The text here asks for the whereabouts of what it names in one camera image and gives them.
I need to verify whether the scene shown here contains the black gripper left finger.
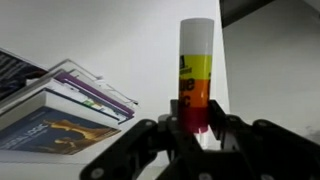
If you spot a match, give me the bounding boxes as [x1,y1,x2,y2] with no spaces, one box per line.
[79,98,208,180]

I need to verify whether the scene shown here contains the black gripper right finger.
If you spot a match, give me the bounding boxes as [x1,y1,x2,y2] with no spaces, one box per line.
[207,99,320,180]

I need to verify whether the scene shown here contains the glue stick with white cap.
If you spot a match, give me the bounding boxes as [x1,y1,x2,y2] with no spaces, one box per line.
[177,17,215,135]

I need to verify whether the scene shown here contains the purple edged book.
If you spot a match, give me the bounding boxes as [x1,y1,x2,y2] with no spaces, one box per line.
[49,70,136,124]

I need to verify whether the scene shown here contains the white paper booklets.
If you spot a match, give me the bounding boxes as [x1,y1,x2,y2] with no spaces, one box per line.
[49,58,140,108]

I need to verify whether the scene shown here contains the blue book with gold cover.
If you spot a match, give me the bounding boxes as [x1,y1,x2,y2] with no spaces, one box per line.
[0,88,122,156]

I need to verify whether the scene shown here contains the thin black book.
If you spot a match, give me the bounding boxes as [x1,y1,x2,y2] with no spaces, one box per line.
[0,47,50,102]

